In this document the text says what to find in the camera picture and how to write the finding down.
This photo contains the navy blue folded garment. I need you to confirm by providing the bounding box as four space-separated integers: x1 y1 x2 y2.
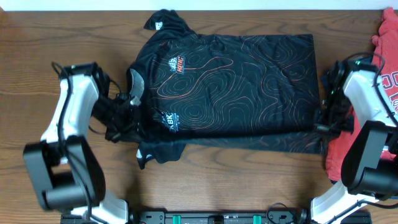
321 55 376 85

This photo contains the black orange patterned jersey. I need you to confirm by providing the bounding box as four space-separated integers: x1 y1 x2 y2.
104 9 330 170

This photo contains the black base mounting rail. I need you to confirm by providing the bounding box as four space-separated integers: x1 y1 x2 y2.
60 211 373 224

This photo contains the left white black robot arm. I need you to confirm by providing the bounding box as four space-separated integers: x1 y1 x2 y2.
23 62 140 224

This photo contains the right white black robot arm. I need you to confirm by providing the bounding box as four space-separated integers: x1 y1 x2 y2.
308 59 397 223

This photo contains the red printed t-shirt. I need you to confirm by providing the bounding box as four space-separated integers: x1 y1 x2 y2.
325 7 397 183

